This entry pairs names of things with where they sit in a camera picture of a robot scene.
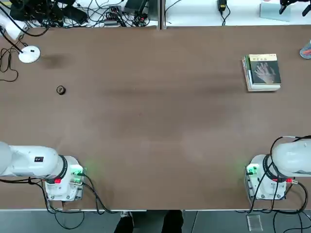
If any dark book with hand cover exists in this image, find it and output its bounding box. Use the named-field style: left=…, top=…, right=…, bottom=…
left=249, top=53, right=282, bottom=85

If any green and white book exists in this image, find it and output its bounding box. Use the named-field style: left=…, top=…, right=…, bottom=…
left=244, top=54, right=282, bottom=91

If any grey-blue board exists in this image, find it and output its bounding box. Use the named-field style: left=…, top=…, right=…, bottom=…
left=259, top=2, right=292, bottom=23

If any grey power strip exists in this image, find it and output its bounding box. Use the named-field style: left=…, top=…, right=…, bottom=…
left=104, top=6, right=122, bottom=27

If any metal floor plate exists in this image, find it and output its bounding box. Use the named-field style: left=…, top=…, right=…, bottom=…
left=246, top=214, right=263, bottom=232

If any person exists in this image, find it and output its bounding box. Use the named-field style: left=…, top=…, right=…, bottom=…
left=113, top=210, right=184, bottom=233

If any white desk lamp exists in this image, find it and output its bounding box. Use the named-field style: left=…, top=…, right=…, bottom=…
left=0, top=17, right=41, bottom=64

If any aluminium frame post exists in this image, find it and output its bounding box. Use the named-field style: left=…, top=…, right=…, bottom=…
left=156, top=0, right=167, bottom=30

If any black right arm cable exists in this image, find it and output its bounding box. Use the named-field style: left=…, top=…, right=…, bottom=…
left=269, top=135, right=311, bottom=185

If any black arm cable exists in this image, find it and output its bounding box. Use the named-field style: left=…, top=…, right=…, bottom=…
left=0, top=3, right=51, bottom=186
left=269, top=135, right=311, bottom=185

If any black right base cable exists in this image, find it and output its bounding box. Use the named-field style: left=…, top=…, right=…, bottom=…
left=235, top=179, right=308, bottom=214

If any black base cable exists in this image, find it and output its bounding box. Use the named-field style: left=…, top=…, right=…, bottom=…
left=235, top=179, right=308, bottom=214
left=31, top=167, right=122, bottom=230

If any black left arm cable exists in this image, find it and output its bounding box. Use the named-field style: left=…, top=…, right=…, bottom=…
left=0, top=3, right=51, bottom=186

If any black left base cable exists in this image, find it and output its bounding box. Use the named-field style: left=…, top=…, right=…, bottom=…
left=31, top=167, right=122, bottom=230

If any black lamp cable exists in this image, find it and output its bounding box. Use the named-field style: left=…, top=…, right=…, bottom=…
left=0, top=41, right=27, bottom=82

